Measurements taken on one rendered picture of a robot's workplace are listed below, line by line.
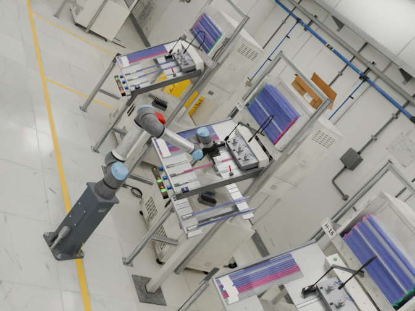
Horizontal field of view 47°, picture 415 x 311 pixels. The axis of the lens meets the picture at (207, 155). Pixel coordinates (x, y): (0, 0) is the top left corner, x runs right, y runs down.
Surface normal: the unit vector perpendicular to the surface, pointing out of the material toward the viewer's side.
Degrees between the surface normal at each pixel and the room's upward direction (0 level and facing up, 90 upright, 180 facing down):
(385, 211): 90
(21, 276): 0
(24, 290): 0
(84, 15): 90
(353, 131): 90
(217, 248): 90
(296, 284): 44
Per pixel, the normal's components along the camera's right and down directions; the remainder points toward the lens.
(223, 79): 0.34, 0.62
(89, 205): -0.57, -0.08
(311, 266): -0.08, -0.74
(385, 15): -0.72, -0.31
